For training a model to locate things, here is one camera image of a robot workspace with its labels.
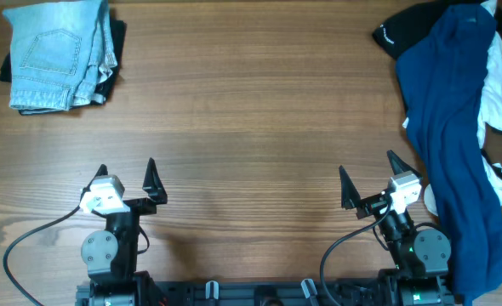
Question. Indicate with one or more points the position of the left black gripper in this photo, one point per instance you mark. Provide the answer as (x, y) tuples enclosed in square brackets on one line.
[(155, 193)]

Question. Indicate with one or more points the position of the white t-shirt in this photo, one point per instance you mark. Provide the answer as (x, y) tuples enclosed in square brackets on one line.
[(449, 64)]

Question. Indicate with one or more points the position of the dark blue polo shirt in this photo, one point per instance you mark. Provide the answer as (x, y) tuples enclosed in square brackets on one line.
[(469, 210)]

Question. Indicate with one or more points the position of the black t-shirt with logo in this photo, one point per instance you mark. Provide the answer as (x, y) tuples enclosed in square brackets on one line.
[(403, 30)]

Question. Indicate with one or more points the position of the folded black garment under jeans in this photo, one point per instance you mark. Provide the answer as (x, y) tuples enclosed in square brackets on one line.
[(102, 91)]

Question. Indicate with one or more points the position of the folded light blue jeans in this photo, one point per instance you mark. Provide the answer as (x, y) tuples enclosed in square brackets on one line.
[(59, 54)]

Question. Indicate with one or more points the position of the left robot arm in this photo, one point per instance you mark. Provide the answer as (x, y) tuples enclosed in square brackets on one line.
[(111, 254)]

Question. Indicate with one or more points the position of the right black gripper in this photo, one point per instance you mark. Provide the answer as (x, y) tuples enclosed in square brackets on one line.
[(350, 198)]

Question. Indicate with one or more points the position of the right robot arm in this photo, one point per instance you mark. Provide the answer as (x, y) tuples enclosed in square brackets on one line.
[(420, 252)]

